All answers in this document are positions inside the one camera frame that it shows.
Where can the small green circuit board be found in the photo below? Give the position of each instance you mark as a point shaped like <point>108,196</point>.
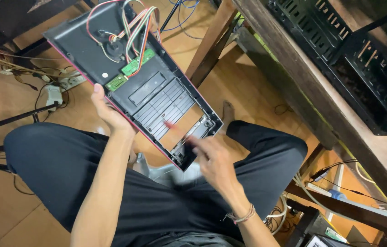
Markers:
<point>116,82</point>

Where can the red-tipped screwdriver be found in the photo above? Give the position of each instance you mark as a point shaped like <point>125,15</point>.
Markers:
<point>171,125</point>

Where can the white power strip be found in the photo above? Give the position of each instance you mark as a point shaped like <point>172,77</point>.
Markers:
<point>72,81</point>

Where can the person's black shorts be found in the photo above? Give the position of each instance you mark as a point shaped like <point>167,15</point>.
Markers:
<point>166,202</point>

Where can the black metal stand legs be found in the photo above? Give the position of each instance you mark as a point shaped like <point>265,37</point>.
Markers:
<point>4,133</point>

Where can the white power adapter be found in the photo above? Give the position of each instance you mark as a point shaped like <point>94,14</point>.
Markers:
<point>53,96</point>

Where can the large green circuit board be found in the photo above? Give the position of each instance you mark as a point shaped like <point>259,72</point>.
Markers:
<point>138,62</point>

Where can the black computer front panel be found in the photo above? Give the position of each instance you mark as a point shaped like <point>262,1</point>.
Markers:
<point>135,82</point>

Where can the dark wooden table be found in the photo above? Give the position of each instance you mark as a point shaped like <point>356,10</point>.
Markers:
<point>320,89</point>

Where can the black computer case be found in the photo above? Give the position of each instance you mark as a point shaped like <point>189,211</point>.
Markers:
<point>358,58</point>

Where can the black box with label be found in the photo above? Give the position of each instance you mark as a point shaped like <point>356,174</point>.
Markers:
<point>312,228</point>

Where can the person's foot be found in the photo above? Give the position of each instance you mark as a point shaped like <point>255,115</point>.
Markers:
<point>228,115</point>

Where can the small black round speaker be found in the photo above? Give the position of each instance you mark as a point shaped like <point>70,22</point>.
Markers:
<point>114,48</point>

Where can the person's right hand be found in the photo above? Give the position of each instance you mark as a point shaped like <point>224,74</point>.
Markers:
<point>217,168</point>

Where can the dark wooden furniture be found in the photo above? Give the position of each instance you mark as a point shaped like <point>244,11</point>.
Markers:
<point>15,20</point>

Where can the grey plastic stool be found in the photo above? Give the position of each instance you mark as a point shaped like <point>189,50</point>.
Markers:
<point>166,173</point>

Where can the person's left hand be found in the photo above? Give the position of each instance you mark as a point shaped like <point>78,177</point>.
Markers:
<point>113,115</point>

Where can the person's right fingers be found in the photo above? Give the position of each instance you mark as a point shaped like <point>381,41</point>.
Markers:
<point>200,147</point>

